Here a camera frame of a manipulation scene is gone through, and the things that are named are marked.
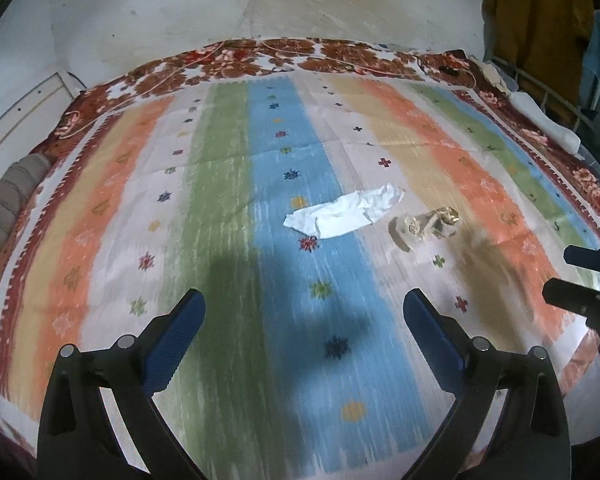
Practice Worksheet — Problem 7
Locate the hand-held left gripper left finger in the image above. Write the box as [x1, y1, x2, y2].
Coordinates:
[36, 288, 208, 480]

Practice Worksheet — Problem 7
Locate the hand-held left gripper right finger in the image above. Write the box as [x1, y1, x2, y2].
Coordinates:
[401, 288, 573, 480]

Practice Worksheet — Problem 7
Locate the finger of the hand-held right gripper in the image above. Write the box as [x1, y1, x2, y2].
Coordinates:
[541, 280, 600, 356]
[563, 245, 600, 281]

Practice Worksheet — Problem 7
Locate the crumpled golden clear wrapper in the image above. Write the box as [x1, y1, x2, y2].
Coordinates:
[389, 206, 462, 253]

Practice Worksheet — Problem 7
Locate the white rolled cloth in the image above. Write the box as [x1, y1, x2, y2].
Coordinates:
[510, 91, 581, 153]

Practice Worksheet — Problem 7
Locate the white crumpled tissue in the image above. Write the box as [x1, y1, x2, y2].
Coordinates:
[284, 182, 406, 239]

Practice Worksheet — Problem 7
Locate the striped colourful blanket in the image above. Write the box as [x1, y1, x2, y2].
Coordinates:
[0, 77, 600, 480]

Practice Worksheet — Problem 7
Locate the grey padded cloth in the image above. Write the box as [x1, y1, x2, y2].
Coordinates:
[0, 152, 51, 266]

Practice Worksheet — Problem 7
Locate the mustard hanging garment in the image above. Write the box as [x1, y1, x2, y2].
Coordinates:
[482, 0, 596, 121]

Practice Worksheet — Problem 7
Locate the white cabinet door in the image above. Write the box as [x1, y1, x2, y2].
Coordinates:
[0, 72, 86, 161]

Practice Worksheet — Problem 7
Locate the striped colourful tablecloth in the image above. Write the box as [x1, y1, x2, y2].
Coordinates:
[0, 36, 600, 480]

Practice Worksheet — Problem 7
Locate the white metal bed rail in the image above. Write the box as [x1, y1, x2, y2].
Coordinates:
[485, 55, 600, 181]

